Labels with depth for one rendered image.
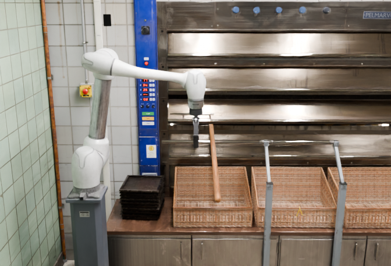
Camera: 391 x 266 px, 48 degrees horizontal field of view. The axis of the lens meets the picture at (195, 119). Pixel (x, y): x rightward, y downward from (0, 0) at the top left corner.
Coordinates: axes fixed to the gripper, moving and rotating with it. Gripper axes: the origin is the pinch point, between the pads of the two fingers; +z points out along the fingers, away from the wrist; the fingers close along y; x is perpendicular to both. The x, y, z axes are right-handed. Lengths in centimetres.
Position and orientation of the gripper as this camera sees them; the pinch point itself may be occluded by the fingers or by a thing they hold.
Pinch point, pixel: (196, 142)
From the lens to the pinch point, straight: 256.3
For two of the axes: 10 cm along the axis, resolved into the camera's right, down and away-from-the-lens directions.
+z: 0.1, 9.7, 2.6
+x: 10.0, -0.1, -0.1
